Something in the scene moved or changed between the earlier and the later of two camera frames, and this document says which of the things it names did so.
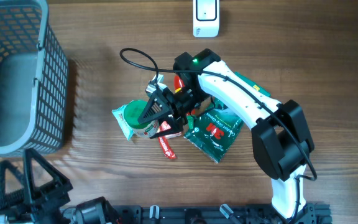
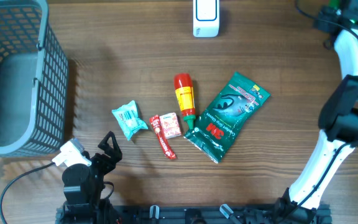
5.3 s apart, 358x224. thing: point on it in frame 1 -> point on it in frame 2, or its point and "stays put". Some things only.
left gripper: x=51 y=194 -> x=115 y=153
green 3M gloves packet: x=215 y=130 stays put
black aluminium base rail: x=313 y=213 stays put
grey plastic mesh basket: x=24 y=79 stays put
